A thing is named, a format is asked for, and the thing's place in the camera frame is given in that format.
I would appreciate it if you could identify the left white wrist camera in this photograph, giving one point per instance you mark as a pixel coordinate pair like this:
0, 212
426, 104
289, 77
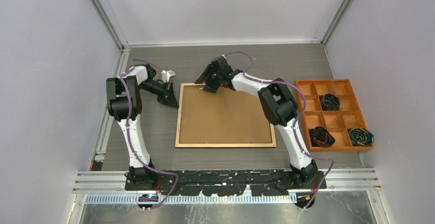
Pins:
167, 75

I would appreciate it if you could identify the brown backing board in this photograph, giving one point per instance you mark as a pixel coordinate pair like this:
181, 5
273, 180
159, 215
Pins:
224, 115

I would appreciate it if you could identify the orange compartment tray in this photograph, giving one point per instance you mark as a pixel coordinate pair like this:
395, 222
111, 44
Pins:
337, 122

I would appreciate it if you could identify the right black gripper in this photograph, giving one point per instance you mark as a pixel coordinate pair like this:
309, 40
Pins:
205, 77

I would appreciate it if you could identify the aluminium front rail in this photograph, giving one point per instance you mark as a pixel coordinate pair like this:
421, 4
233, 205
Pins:
103, 187

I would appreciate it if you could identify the wooden picture frame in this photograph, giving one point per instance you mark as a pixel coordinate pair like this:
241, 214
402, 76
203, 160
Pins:
226, 115

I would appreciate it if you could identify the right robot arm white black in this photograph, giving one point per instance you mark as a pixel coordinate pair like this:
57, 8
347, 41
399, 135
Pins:
279, 107

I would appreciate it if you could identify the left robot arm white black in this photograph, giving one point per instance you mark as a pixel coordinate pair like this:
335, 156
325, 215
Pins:
124, 104

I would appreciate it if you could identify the blue yellow rolled tie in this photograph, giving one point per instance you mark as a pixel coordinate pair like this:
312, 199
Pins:
360, 137

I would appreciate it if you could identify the dark red rolled tie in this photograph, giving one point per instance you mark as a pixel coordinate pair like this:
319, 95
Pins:
320, 137

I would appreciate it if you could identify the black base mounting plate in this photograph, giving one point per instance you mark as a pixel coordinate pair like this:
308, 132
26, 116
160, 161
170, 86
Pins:
273, 182

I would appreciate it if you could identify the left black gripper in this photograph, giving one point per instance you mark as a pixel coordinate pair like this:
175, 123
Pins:
167, 95

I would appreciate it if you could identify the black rolled tie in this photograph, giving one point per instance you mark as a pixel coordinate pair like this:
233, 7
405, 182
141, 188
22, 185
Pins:
330, 102

